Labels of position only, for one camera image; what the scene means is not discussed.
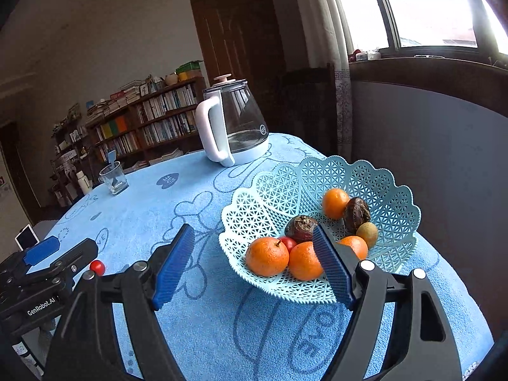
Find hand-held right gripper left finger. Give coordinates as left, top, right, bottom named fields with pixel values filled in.
left=43, top=223, right=196, bottom=381

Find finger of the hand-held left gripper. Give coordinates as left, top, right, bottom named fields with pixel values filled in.
left=23, top=236, right=61, bottom=266
left=37, top=239, right=99, bottom=283

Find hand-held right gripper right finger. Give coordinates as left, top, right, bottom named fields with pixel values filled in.
left=313, top=224, right=463, bottom=381

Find orange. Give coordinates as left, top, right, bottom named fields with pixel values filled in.
left=245, top=237, right=290, bottom=278
left=337, top=235, right=369, bottom=261
left=288, top=241, right=325, bottom=281
left=322, top=188, right=350, bottom=220

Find small tan round fruit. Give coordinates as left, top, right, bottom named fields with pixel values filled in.
left=356, top=222, right=378, bottom=249

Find light blue lattice basket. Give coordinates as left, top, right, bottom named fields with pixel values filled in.
left=219, top=156, right=422, bottom=305

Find white tablet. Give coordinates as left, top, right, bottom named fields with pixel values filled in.
left=15, top=224, right=39, bottom=251

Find blue printed towel tablecloth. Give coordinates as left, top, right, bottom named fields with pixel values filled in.
left=18, top=133, right=495, bottom=381

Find clear drinking glass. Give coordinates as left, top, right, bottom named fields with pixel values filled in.
left=99, top=165, right=130, bottom=196

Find metal storage rack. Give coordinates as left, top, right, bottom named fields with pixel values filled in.
left=50, top=119, right=95, bottom=207

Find wooden bookshelf with books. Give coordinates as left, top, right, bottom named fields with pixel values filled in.
left=85, top=75, right=207, bottom=172

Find dark wooden chair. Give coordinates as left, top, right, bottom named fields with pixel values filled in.
left=277, top=63, right=336, bottom=155

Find stacks of books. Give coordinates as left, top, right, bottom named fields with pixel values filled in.
left=85, top=79, right=150, bottom=124

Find patterned curtain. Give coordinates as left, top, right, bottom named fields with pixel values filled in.
left=286, top=0, right=355, bottom=159

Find green box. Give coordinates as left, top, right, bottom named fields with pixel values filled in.
left=176, top=60, right=204, bottom=74

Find wooden window sill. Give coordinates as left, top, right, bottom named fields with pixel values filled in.
left=349, top=52, right=508, bottom=117

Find brown wooden door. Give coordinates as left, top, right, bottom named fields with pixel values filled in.
left=190, top=0, right=310, bottom=136

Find window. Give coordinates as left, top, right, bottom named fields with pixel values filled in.
left=325, top=0, right=508, bottom=64

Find blue-handled spoon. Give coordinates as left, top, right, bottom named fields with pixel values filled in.
left=107, top=150, right=124, bottom=189

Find glass kettle with white handle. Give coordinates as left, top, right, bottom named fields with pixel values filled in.
left=194, top=74, right=271, bottom=167

